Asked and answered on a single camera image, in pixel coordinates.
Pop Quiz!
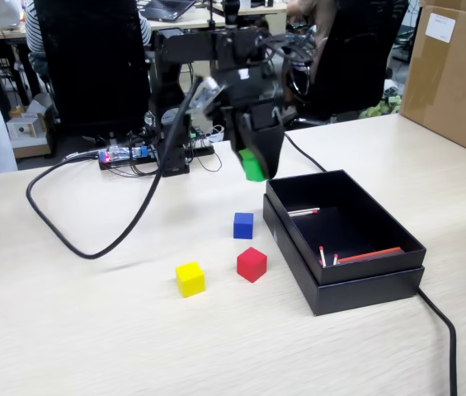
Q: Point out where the black office chair with armrest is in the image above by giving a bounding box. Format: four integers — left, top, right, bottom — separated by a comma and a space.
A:
280, 0, 409, 125

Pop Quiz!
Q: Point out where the controller board with red LED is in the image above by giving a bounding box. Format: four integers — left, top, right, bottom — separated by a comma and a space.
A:
97, 144, 151, 167

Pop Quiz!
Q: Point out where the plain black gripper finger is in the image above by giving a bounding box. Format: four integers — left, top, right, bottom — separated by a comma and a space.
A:
252, 123, 286, 179

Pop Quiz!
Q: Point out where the person in striped shirt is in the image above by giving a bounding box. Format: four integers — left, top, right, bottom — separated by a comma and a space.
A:
24, 0, 153, 54

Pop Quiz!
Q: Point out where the yellow wooden cube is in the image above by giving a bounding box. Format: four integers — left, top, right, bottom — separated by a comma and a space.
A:
174, 261, 207, 299

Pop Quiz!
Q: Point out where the black cardboard box tray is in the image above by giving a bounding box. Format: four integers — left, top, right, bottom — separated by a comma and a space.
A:
266, 168, 427, 285

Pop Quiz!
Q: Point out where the black pole with white rings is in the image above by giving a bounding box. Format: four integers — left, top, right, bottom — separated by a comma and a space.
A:
220, 0, 243, 141

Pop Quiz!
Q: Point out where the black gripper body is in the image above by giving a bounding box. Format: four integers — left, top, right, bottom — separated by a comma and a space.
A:
211, 64, 287, 129

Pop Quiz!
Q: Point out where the small wrist camera board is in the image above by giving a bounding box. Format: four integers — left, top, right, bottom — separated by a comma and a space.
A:
188, 75, 222, 117

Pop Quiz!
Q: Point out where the white paper label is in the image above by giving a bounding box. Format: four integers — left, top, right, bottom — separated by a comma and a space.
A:
425, 12, 457, 43

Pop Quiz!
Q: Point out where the orange flat matchbox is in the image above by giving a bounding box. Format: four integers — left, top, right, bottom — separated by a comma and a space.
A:
337, 246, 406, 264

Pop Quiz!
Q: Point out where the small white product carton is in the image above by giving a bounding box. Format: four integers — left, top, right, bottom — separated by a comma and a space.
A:
7, 116, 48, 139

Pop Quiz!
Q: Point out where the red wooden cube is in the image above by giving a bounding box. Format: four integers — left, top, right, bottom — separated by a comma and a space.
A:
236, 246, 268, 284

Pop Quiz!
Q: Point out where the seated person in shorts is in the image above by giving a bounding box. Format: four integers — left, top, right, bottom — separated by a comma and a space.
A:
285, 0, 341, 126

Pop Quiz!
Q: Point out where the long white matchstick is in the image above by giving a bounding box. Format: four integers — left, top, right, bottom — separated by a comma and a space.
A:
288, 207, 321, 219

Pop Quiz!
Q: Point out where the thick black power cable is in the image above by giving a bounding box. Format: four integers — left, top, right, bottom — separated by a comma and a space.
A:
282, 130, 459, 396

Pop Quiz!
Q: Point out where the thick black camera cable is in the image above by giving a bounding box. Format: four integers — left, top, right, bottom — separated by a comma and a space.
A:
26, 76, 205, 261

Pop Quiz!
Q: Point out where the green paper scraps pile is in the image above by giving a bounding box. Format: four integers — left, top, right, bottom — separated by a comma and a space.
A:
358, 93, 402, 120

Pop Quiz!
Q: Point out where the black mesh office chair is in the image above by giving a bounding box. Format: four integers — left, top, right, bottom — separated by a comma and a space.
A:
33, 0, 152, 139

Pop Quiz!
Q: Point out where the open white cardboard carton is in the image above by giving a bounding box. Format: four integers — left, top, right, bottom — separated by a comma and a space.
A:
9, 92, 56, 160

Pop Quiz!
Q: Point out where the large brown cardboard box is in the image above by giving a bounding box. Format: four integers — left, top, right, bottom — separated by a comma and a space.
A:
399, 0, 466, 164

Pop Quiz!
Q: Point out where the black laptop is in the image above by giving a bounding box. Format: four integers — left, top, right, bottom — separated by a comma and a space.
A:
139, 0, 198, 22

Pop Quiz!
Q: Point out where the black cardboard box lid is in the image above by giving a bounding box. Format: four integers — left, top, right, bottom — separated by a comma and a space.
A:
262, 193, 426, 318

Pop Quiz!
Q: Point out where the blue wooden cube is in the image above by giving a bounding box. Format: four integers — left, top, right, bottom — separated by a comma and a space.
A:
233, 212, 255, 240

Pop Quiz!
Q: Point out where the green wooden cube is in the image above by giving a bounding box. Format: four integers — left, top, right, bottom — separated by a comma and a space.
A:
239, 150, 267, 183

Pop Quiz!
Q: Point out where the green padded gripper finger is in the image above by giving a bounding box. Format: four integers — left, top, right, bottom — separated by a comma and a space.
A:
223, 107, 258, 164

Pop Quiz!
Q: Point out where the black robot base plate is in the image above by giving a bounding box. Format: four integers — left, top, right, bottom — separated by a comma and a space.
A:
98, 144, 216, 173

